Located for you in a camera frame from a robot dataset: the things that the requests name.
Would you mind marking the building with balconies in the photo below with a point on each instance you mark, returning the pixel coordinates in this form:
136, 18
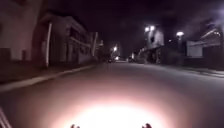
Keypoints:
71, 41

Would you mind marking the dark wall with pale sign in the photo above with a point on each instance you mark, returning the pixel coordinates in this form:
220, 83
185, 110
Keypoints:
203, 50

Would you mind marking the robot's own part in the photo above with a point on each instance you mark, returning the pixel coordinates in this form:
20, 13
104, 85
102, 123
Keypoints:
146, 126
74, 126

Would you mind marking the dark pavement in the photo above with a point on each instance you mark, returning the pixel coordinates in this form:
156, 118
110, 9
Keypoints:
30, 71

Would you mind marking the street lamp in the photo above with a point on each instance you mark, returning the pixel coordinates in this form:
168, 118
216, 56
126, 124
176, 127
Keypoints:
180, 43

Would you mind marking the grey asphalt road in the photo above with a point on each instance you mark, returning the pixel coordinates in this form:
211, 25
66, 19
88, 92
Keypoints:
133, 83

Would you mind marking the pale kerb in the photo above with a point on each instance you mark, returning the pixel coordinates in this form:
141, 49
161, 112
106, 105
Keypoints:
43, 78

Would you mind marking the pale building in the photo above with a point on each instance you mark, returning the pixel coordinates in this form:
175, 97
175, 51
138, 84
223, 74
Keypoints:
16, 30

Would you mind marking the pale pole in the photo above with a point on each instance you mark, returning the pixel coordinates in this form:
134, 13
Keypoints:
48, 45

